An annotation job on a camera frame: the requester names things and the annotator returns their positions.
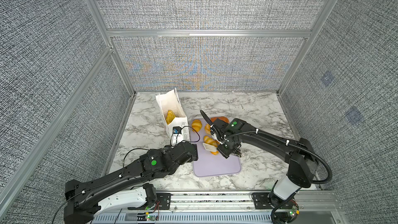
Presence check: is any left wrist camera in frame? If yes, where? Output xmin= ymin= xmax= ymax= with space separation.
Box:
xmin=170 ymin=127 xmax=183 ymax=147

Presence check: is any reddish brown triangular bread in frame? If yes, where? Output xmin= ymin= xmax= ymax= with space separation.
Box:
xmin=210 ymin=116 xmax=230 ymax=123

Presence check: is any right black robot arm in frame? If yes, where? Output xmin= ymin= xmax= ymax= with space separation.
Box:
xmin=210 ymin=118 xmax=319 ymax=207

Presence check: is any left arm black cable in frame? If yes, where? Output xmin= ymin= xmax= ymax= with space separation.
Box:
xmin=51 ymin=125 xmax=201 ymax=224

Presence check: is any white paper gift bag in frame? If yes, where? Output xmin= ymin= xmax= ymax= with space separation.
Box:
xmin=155 ymin=88 xmax=190 ymax=142

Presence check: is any small round croissant top left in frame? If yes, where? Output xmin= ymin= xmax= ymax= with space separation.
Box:
xmin=191 ymin=119 xmax=203 ymax=132

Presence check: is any lavender plastic tray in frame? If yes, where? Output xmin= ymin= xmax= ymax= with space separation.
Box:
xmin=189 ymin=118 xmax=241 ymax=177

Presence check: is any round flaky bun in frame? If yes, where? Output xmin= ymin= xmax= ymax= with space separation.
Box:
xmin=204 ymin=124 xmax=211 ymax=135

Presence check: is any aluminium front rail frame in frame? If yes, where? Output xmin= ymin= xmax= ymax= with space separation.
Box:
xmin=77 ymin=189 xmax=349 ymax=224

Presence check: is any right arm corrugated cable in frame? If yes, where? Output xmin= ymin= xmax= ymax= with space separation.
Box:
xmin=199 ymin=109 xmax=333 ymax=224

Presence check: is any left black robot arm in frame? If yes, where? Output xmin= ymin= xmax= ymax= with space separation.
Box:
xmin=63 ymin=142 xmax=198 ymax=224

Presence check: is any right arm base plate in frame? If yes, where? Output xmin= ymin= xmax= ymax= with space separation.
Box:
xmin=251 ymin=191 xmax=298 ymax=210

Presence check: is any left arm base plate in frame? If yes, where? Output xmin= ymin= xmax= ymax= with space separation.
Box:
xmin=127 ymin=193 xmax=172 ymax=211

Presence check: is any large croissant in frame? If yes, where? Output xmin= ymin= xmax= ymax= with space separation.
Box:
xmin=165 ymin=110 xmax=176 ymax=125

